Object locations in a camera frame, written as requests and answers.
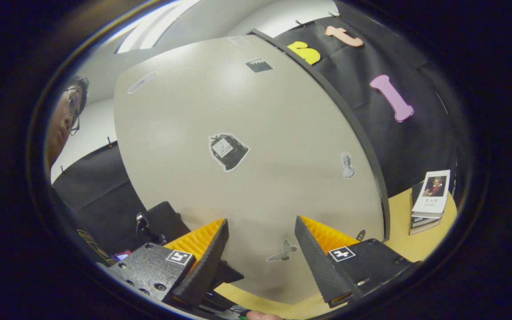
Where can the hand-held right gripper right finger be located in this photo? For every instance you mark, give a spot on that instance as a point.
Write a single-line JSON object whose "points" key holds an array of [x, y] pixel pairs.
{"points": [[316, 266]]}

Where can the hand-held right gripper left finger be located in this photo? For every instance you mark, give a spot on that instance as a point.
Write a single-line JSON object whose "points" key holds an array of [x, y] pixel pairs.
{"points": [[205, 266]]}

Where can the beige cabinet door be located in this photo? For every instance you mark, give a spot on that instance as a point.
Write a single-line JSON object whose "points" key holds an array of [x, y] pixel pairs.
{"points": [[260, 186]]}

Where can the white portrait cover book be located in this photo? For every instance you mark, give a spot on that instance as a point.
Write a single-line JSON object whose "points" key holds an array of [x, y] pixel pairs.
{"points": [[431, 198]]}

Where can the person's glasses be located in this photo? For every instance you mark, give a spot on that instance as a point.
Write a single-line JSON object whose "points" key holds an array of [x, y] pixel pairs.
{"points": [[73, 104]]}

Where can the black backdrop cloth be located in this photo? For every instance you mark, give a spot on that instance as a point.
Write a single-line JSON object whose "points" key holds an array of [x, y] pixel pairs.
{"points": [[416, 142]]}

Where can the ceiling light panel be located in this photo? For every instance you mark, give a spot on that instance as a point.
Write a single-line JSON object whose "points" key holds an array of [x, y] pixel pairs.
{"points": [[149, 33]]}

